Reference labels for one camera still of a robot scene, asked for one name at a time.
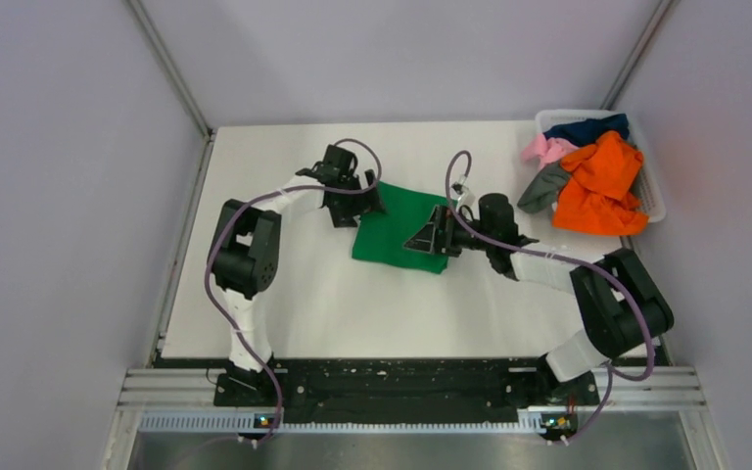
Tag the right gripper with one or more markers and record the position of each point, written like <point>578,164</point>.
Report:
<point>429,238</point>

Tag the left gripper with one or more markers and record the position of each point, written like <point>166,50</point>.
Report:
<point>344,216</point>

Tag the green t shirt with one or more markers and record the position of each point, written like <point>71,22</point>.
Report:
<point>380,237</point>

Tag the orange t shirt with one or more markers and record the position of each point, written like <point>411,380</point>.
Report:
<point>598,199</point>

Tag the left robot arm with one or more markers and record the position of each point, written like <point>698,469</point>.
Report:
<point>244,255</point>

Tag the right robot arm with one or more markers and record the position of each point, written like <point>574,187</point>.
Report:
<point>589,312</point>

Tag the grey t shirt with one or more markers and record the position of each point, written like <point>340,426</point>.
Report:
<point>544,189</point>

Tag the pink t shirt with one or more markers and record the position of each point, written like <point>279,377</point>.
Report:
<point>545,151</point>

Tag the navy blue t shirt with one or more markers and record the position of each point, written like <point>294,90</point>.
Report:
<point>588,131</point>

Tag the white plastic laundry basket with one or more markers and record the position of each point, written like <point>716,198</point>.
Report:
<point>646,186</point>

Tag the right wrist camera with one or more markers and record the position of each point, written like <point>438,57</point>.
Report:
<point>462,195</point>

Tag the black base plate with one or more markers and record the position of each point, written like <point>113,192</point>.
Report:
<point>403,391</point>

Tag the aluminium frame rail left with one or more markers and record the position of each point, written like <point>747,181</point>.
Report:
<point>170,70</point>

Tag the aluminium frame rail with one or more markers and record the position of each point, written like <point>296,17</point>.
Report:
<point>170,70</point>
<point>643,44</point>

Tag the white cable duct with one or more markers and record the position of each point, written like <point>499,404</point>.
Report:
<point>254,423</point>

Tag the aluminium frame rail right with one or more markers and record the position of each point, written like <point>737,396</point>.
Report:
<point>643,44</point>

